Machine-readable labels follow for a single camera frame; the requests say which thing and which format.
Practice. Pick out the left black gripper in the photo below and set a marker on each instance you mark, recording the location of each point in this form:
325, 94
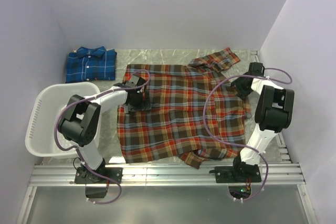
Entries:
144, 106

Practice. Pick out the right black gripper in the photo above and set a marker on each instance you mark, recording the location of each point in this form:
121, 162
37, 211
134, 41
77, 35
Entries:
238, 83

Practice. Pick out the red brown plaid shirt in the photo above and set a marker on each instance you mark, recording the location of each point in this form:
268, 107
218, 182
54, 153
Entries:
193, 116

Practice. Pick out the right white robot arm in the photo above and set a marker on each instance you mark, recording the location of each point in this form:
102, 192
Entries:
273, 114

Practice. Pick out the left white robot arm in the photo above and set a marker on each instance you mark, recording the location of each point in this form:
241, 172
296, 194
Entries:
77, 126

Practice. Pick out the folded blue plaid shirt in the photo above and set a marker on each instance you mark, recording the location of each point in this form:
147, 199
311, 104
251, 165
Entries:
91, 64

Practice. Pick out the white plastic laundry basket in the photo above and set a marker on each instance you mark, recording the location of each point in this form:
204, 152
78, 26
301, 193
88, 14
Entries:
39, 139

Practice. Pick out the aluminium mounting rail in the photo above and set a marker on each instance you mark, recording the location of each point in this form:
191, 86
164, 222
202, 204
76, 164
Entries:
171, 174

